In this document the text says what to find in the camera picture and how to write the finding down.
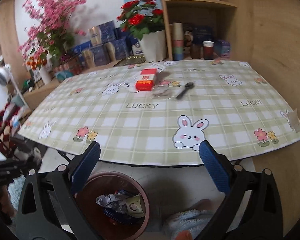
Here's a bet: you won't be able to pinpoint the stack of coloured paper cups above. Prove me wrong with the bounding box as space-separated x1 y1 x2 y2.
172 22 184 61

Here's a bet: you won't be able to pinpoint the pink blossom branches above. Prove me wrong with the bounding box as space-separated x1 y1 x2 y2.
18 0 87 69

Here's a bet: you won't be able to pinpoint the white grey paper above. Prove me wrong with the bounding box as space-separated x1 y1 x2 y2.
96 190 132 213

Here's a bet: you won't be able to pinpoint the blue gift box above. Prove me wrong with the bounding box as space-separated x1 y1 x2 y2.
89 21 116 46
105 38 130 61
82 44 110 68

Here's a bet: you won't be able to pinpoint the white security camera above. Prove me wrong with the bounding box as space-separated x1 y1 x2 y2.
0 64 12 86

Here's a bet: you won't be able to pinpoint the gold foil tray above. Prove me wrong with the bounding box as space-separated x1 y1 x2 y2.
114 55 146 67

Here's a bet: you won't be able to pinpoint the black plastic fork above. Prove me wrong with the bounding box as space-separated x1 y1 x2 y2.
176 82 194 100

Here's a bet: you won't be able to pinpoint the red rose bouquet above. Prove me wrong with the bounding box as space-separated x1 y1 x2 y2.
117 0 164 41

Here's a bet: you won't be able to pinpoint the green plaid rabbit tablecloth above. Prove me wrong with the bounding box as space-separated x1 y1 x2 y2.
19 60 300 166

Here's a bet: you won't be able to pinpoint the dark red trash bin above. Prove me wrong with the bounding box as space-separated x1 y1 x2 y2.
76 171 150 239

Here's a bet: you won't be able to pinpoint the fluffy light blue sleeve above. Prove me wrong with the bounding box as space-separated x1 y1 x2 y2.
162 199 221 239

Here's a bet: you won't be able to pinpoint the blue gift box lower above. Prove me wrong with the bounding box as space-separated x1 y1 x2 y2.
82 44 110 68

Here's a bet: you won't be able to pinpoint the red white cigarette pack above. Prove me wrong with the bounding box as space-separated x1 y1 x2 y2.
135 68 158 92

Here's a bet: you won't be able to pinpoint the blue gift box top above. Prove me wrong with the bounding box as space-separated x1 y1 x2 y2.
89 21 116 46

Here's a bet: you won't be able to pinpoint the blue gift box middle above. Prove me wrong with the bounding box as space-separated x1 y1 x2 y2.
105 38 130 61

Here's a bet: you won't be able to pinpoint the clear plastic lid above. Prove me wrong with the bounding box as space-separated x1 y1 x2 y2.
152 85 172 98

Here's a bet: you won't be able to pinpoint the white flower vase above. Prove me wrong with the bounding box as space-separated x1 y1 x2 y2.
139 30 166 62

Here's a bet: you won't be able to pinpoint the purple small box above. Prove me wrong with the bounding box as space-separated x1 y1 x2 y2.
214 40 231 59

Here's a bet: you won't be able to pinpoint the dark brown glass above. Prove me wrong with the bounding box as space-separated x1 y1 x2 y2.
190 43 202 60

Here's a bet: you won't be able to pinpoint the wooden shelf unit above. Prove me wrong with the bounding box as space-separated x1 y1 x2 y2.
157 0 300 63

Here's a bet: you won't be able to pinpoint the cream instant noodle bowl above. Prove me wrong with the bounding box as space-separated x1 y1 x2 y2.
126 194 146 218

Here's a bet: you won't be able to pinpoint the white blue milk carton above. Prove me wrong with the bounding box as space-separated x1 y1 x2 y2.
131 38 143 56

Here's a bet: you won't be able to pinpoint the dark red drink cup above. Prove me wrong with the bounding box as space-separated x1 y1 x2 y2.
203 41 214 60

